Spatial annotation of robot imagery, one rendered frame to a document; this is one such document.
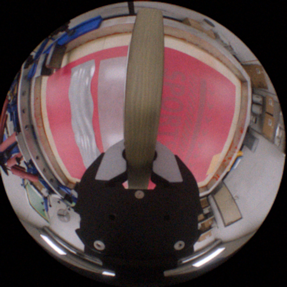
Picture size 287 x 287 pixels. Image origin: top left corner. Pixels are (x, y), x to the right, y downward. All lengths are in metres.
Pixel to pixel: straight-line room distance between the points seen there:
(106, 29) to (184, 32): 0.16
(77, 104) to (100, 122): 0.07
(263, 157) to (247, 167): 0.75
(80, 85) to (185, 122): 0.25
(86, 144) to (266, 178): 3.70
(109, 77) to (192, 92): 0.17
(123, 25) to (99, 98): 0.18
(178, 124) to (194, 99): 0.07
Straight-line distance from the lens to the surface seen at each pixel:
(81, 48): 0.28
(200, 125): 0.22
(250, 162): 3.57
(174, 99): 0.18
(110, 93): 0.18
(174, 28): 0.24
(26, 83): 0.48
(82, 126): 0.21
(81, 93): 0.21
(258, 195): 3.72
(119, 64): 0.19
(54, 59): 0.26
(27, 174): 0.88
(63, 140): 0.30
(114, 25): 0.24
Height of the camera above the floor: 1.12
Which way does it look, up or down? 61 degrees down
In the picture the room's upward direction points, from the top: 178 degrees clockwise
